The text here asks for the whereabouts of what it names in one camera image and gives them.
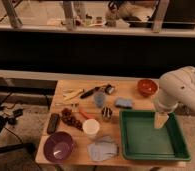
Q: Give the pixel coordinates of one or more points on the small black silver object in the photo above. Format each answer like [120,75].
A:
[109,89]

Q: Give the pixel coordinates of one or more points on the dark red grape bunch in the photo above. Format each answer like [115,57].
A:
[69,119]

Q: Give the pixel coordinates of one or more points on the green plastic tray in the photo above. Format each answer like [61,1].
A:
[141,141]

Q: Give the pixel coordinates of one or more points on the black remote control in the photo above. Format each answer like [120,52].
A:
[53,122]

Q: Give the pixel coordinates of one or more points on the blue sponge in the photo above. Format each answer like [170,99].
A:
[123,103]

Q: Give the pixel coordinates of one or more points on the blue grey cup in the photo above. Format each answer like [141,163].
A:
[99,99]

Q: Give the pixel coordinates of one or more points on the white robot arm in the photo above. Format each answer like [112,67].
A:
[177,86]

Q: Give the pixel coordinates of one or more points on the black white striped ball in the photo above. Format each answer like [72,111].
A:
[106,113]

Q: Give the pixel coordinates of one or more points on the red bowl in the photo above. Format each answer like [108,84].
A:
[147,87]

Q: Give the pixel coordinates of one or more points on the yellow banana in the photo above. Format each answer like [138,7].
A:
[69,94]

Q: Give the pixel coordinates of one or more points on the light blue cloth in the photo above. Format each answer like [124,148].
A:
[103,149]

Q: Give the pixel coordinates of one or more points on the wooden table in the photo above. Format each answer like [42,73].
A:
[86,108]

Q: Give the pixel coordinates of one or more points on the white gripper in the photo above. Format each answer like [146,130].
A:
[160,119]

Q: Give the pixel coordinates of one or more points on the purple bowl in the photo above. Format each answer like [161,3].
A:
[58,147]

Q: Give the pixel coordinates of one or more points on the orange handled tool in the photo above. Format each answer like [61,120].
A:
[84,114]

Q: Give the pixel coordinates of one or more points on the white paper cup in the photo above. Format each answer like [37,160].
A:
[91,128]

